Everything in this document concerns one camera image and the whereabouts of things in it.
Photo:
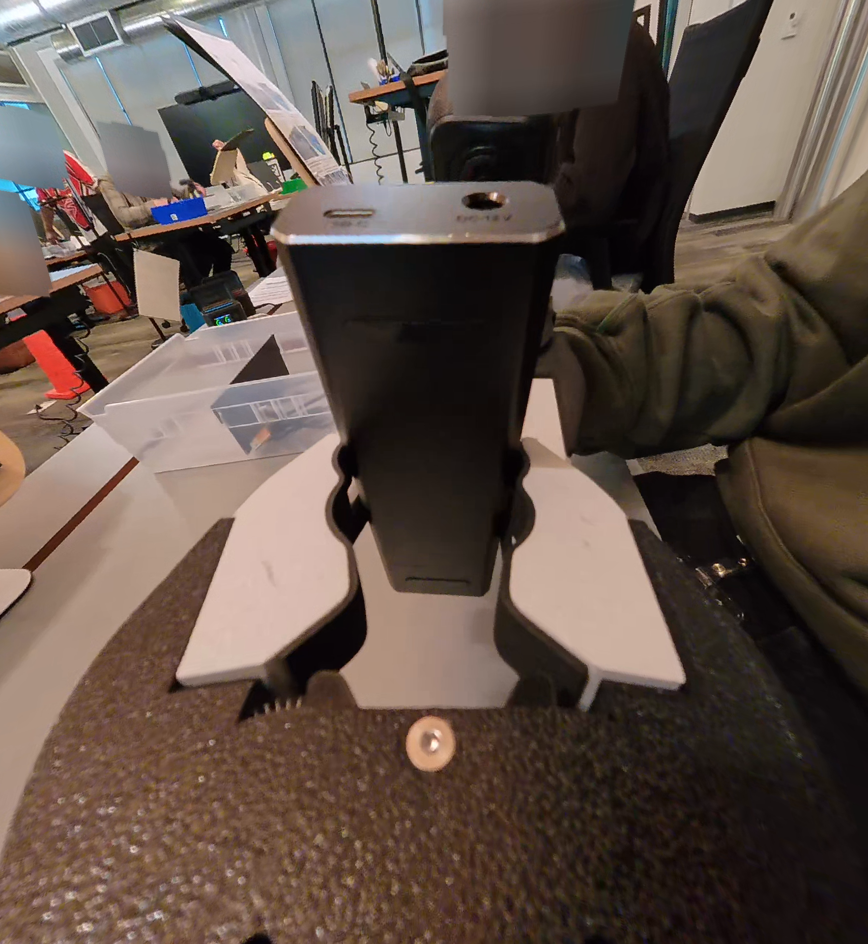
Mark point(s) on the clear plastic bin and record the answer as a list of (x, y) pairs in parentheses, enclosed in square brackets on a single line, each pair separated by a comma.
[(161, 413)]

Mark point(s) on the orange plastic bin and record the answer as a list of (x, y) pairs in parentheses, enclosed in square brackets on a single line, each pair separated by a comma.
[(109, 299)]

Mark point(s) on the blue plastic bin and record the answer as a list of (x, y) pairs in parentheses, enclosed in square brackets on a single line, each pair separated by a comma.
[(177, 212)]

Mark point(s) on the white paper sheets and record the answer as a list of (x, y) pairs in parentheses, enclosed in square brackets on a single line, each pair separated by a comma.
[(270, 290)]

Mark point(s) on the orange traffic cone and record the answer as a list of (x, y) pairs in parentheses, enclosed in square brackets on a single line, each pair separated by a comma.
[(54, 365)]

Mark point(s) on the ceiling air vent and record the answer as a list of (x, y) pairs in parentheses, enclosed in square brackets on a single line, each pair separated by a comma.
[(93, 33)]

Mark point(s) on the black device with green display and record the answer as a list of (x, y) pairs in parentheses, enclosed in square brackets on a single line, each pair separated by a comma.
[(216, 306)]

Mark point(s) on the silver air duct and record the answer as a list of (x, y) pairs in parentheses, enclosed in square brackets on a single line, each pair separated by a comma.
[(21, 18)]

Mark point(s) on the long wooden background desk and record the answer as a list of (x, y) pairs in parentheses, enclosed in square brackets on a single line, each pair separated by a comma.
[(6, 299)]

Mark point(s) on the small reflective box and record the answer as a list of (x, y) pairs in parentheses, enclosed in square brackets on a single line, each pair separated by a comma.
[(272, 413)]

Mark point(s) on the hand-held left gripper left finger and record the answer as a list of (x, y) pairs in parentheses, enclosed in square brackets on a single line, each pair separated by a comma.
[(272, 575)]

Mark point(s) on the black monitor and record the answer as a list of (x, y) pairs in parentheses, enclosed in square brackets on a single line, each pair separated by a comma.
[(205, 133)]

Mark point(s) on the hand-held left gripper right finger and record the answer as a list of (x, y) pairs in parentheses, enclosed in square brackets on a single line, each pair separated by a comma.
[(596, 590)]

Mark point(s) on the person's right forearm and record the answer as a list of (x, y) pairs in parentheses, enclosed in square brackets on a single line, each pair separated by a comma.
[(699, 361)]

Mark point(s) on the person's green jacket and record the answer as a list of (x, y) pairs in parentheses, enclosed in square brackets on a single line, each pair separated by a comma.
[(847, 553)]

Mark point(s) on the cardboard box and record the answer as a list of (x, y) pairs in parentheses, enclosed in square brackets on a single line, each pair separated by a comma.
[(235, 162)]

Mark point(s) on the white standing board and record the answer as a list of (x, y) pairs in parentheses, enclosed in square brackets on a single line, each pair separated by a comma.
[(156, 284)]

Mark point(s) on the adjoining grey desk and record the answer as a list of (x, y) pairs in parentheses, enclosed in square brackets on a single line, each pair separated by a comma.
[(43, 516)]

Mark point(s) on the metal chair bracket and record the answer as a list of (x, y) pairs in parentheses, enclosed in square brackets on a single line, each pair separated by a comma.
[(725, 574)]

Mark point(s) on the raised wooden desk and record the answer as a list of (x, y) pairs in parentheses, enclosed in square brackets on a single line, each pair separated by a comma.
[(397, 81)]

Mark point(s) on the white wall thermostat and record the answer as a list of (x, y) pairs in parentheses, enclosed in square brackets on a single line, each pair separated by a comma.
[(793, 22)]

